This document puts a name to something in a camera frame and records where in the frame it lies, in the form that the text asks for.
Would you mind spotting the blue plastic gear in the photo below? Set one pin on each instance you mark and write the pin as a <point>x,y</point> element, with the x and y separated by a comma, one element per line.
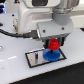
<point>51,55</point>

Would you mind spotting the beige multi-pin connector block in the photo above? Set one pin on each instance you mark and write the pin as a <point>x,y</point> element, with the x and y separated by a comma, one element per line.
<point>15,22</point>

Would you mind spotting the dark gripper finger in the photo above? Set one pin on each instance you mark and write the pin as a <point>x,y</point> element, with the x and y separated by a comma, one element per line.
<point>61,40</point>

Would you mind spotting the red plastic gear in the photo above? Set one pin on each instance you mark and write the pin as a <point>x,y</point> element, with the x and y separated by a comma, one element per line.
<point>54,44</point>

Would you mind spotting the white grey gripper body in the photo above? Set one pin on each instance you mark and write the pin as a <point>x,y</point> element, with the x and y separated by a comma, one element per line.
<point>50,29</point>

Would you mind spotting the black-framed peg base plate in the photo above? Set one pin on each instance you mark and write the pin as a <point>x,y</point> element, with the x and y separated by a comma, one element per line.
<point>32,62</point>

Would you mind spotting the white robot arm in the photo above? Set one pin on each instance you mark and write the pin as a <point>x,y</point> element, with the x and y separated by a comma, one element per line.
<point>46,19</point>

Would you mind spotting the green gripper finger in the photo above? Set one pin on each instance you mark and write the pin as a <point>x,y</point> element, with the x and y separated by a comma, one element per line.
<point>46,43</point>

